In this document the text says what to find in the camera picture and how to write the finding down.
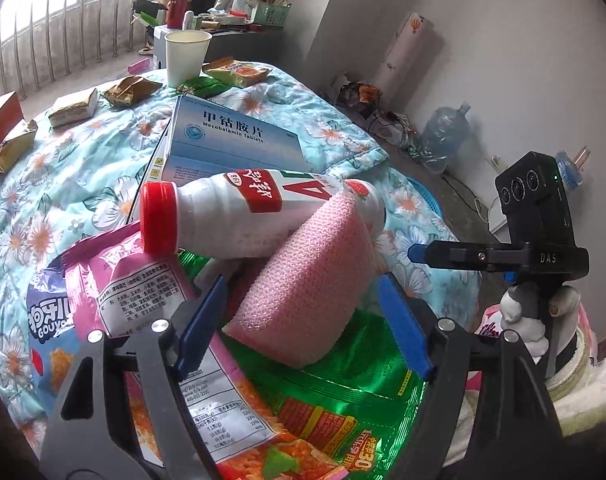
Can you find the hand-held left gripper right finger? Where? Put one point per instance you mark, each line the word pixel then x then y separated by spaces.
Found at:
pixel 408 330

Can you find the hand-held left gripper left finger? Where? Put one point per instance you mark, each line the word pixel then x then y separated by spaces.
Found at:
pixel 198 325

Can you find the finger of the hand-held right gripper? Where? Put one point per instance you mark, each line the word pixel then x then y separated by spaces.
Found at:
pixel 453 255

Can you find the blue plastic basket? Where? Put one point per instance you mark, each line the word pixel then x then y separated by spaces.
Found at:
pixel 428 200

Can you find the pink textured sponge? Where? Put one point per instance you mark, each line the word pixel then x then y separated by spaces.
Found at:
pixel 308 280

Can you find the person's right hand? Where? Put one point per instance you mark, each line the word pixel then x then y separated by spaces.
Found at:
pixel 520 310

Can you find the orange lattice chip bag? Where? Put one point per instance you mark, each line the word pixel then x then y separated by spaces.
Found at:
pixel 133 285

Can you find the pink printed fabric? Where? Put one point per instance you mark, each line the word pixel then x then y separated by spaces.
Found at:
pixel 490 330

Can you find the green foil snack bag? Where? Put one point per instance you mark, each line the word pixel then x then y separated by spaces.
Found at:
pixel 343 400

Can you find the white milk bottle red cap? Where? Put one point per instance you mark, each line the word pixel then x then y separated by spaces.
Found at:
pixel 208 215

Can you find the large clear water jug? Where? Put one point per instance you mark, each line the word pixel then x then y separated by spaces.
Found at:
pixel 445 137

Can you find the floral light blue quilt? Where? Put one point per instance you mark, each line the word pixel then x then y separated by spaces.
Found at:
pixel 83 185

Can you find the light blue medicine box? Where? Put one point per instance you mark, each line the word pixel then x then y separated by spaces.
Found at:
pixel 223 140

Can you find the dark bag with orange items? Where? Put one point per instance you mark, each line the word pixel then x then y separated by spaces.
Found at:
pixel 358 94

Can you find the white fleece blanket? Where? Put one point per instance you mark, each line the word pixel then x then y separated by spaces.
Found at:
pixel 593 400

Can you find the small green snack packet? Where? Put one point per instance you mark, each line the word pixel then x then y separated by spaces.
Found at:
pixel 203 87

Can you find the golden brown snack packet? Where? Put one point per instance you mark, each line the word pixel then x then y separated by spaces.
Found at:
pixel 130 91

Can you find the beige snack packet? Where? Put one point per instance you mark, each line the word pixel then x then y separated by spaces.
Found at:
pixel 73 107

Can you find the yellow-green snack packet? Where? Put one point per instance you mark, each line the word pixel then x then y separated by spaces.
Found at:
pixel 13 150

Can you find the orange snack packet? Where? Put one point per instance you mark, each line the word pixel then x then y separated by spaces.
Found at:
pixel 243 74

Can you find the white paper cup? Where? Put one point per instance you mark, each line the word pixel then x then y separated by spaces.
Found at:
pixel 187 60

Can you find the red wooden box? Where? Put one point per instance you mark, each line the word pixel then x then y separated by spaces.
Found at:
pixel 0 125

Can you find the dark cluttered side table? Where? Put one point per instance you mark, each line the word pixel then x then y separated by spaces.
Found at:
pixel 248 45

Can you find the green plastic basket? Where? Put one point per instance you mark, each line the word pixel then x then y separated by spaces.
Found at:
pixel 270 15

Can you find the small white bottle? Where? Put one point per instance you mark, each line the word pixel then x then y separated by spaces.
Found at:
pixel 188 20

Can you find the red thermos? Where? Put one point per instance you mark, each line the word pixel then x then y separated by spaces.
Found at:
pixel 179 12

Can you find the metal window railing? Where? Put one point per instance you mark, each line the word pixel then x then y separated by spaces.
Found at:
pixel 58 20

